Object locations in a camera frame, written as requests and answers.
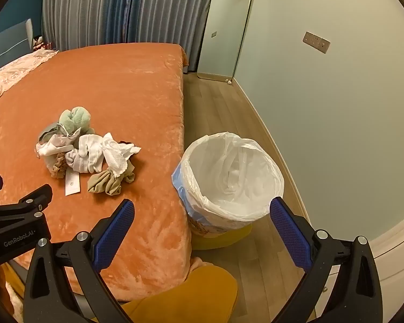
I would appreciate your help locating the white glove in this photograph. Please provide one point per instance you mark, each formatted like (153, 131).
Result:
(87, 153)

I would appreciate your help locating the bronze wall socket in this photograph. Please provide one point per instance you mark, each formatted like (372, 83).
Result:
(316, 42)

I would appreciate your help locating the yellow plastic base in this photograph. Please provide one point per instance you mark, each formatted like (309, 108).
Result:
(222, 240)

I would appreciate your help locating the white lace-edged cloth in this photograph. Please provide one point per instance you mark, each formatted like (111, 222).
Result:
(116, 156)

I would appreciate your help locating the mustard yellow cloth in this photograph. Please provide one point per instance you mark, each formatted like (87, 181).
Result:
(188, 292)

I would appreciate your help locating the small red white ornaments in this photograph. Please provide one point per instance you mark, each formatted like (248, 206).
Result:
(39, 43)

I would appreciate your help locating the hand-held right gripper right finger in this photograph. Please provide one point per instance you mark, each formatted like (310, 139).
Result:
(291, 235)

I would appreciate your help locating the orange plush bed cover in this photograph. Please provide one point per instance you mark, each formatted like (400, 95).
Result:
(121, 84)

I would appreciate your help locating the olive green socks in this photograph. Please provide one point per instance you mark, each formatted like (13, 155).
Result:
(109, 181)

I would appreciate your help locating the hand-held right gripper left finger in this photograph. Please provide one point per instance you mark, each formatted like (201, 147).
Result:
(116, 232)

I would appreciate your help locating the green fluffy towel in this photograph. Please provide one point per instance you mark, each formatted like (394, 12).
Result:
(75, 117)

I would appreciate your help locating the blue patterned trash bin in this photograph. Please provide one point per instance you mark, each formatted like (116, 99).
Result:
(192, 205)

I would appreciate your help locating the beige scrunchie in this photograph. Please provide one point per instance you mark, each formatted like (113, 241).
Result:
(57, 168)

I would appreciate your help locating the blue padded headboard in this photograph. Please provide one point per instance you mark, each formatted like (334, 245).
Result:
(6, 47)

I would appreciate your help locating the white plastic bin liner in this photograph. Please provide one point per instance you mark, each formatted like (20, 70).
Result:
(235, 171)

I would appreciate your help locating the pink quilted blanket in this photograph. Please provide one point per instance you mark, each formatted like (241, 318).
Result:
(16, 70)

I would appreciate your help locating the wooden bed frame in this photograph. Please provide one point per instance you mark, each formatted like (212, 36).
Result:
(15, 276)

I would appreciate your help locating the grey pleated curtain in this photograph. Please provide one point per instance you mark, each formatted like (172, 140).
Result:
(104, 6)

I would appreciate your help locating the gold framed standing mirror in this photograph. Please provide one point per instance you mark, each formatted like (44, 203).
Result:
(224, 30)

